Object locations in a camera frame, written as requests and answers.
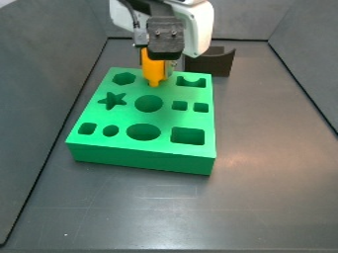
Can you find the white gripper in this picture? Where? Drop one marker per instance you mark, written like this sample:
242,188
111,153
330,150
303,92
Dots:
130,15

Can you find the black curved foam block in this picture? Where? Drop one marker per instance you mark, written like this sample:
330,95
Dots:
215,62

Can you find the green shape sorter board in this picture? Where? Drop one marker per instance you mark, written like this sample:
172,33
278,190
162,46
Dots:
155,128

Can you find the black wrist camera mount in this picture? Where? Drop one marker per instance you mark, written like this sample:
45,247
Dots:
166,38

